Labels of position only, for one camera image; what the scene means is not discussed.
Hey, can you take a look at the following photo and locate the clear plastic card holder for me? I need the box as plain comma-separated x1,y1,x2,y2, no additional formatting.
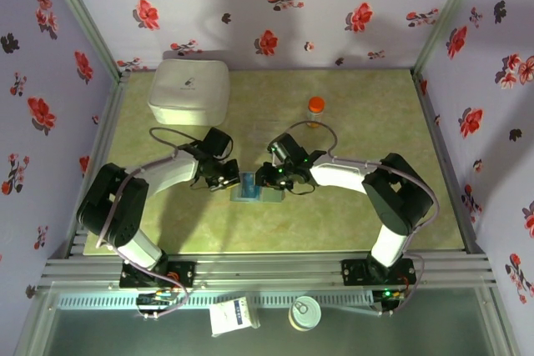
230,171,287,203

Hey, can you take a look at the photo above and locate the blue credit card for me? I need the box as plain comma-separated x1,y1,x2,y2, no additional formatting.
239,171,258,198

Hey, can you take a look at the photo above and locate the orange-capped small bottle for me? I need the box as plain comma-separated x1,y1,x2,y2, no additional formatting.
307,96,326,129

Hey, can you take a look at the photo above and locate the white square lidded box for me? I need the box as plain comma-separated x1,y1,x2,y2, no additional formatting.
146,58,232,127

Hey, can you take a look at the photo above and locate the silver tin can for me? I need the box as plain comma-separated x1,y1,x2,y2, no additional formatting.
287,295,322,332

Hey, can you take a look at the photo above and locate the white box with blue label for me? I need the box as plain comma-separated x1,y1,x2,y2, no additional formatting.
208,296,262,338

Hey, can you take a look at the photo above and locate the lilac left arm cable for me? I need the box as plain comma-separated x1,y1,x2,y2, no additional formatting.
95,126,205,322

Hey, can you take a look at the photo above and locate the lilac arm cable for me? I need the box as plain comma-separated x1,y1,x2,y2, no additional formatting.
287,121,439,318
95,126,205,322

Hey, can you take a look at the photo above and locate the aluminium mounting rail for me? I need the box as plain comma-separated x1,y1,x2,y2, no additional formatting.
36,249,500,290

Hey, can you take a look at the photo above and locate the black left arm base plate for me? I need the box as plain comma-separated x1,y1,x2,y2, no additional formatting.
119,259,197,289

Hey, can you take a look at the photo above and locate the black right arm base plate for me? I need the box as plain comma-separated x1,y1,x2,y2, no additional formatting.
340,258,417,287

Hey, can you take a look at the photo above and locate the aluminium side rail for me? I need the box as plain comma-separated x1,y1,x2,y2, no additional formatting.
62,72,133,259
411,68,485,257

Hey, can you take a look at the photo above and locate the lilac right arm cable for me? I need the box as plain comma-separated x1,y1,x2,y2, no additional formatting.
287,121,439,318

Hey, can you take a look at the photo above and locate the white slotted cable duct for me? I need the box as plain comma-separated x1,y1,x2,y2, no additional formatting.
56,291,375,311

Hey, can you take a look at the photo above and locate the aluminium frame post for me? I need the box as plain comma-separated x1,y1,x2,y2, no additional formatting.
411,0,487,78
39,0,130,82

